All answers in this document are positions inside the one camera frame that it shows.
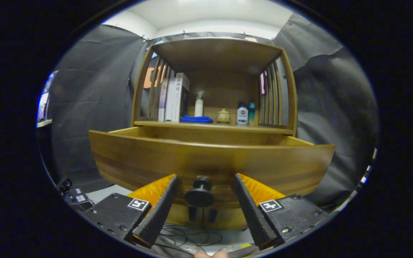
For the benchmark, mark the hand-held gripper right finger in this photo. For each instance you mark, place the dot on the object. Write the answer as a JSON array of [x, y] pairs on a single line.
[[253, 215]]

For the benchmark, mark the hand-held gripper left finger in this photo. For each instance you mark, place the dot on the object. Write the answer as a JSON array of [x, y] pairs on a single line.
[[158, 215]]

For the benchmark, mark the black drawer knob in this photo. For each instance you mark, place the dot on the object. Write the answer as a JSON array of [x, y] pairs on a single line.
[[199, 197]]

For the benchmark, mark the wooden drawer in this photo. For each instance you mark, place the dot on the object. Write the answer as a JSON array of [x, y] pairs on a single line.
[[156, 161]]

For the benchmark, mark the wooden cabinet door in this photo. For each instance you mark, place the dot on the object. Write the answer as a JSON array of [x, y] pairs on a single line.
[[228, 219], [177, 220]]

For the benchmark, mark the wooden countertop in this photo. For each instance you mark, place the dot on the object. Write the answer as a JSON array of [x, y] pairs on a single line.
[[228, 127]]

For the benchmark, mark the wooden cabinet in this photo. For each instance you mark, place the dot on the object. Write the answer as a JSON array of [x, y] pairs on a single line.
[[221, 53]]

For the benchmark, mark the yellow tape piece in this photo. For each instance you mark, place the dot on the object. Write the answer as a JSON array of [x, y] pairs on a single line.
[[246, 245]]

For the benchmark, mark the black device with labels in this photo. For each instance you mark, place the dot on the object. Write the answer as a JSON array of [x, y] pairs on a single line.
[[75, 197]]

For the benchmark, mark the white lotion bottle blue cap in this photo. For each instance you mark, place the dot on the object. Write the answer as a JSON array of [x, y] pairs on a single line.
[[242, 116]]

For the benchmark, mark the teal bottle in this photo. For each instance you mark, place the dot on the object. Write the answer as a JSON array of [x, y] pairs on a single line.
[[251, 113]]

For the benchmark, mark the beige lidded teacup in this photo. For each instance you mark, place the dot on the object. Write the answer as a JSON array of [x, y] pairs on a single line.
[[223, 116]]

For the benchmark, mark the folded blue cloth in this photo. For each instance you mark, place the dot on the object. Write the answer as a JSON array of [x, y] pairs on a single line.
[[195, 119]]

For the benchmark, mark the pale purple book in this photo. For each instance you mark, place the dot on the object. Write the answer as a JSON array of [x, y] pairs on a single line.
[[162, 104]]

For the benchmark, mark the thin white book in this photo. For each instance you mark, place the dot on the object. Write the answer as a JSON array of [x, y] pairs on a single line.
[[170, 104]]

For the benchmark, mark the thick white and black book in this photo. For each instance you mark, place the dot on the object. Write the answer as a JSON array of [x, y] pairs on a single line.
[[180, 104]]

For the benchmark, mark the white pump bottle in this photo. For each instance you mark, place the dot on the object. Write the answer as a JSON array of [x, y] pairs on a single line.
[[199, 107]]

